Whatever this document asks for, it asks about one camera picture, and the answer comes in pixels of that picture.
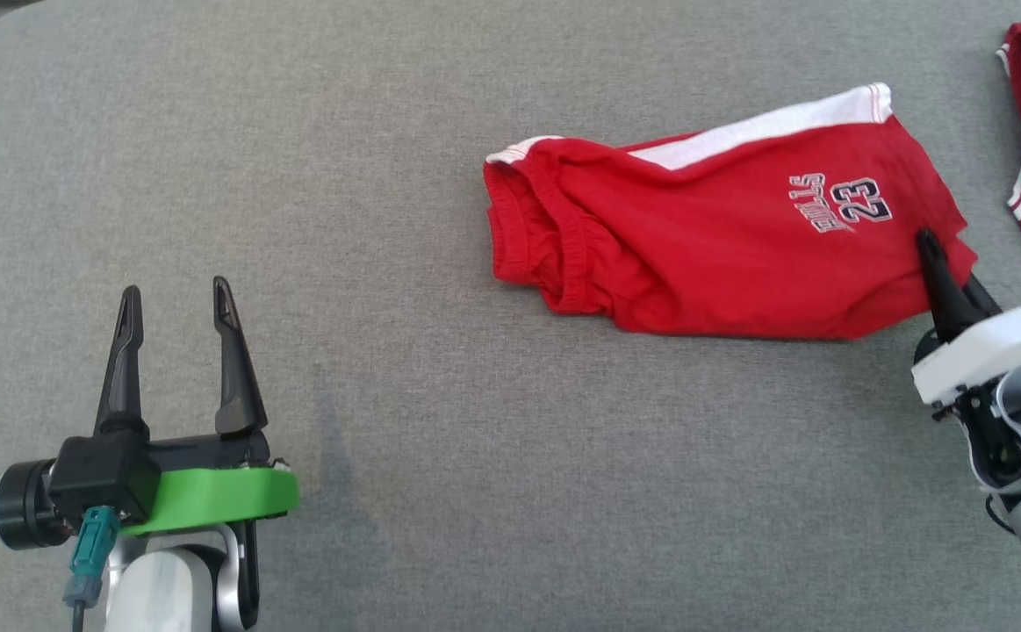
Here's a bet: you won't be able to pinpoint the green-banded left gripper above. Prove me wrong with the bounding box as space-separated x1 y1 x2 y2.
93 276 301 539

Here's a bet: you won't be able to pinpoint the black left gripper motor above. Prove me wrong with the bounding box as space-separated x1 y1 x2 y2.
0 459 68 551

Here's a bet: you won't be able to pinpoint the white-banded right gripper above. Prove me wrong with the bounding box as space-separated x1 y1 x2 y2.
911 228 1021 406

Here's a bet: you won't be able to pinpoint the red shorts with white stripe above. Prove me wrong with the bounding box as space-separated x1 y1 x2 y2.
484 82 978 341

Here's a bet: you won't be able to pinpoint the grey fabric sofa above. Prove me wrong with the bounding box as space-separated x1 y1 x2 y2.
0 0 1021 632

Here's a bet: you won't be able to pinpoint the right arm cable, teal plug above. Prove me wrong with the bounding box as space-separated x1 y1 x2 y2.
984 494 1021 532

